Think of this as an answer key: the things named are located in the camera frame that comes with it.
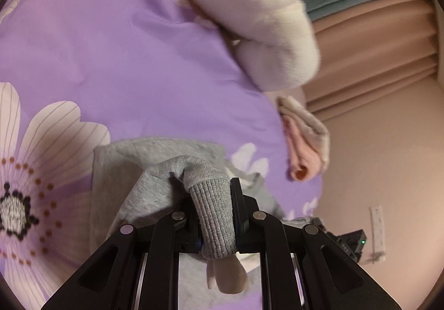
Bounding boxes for folded pink white clothes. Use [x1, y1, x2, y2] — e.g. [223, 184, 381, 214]
[277, 96, 331, 182]

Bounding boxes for white wall power strip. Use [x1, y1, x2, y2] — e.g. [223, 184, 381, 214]
[370, 205, 385, 256]

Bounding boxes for purple floral bed sheet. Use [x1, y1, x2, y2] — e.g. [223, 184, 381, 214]
[1, 0, 321, 309]

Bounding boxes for white charging cable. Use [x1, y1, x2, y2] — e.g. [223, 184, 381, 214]
[360, 251, 387, 265]

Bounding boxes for pink pleated curtain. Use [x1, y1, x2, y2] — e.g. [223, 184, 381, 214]
[303, 0, 440, 120]

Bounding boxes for black camera box green light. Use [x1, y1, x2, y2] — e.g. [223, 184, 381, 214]
[312, 217, 367, 263]

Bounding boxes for grey knit sweater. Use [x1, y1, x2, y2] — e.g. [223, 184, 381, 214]
[89, 136, 289, 310]

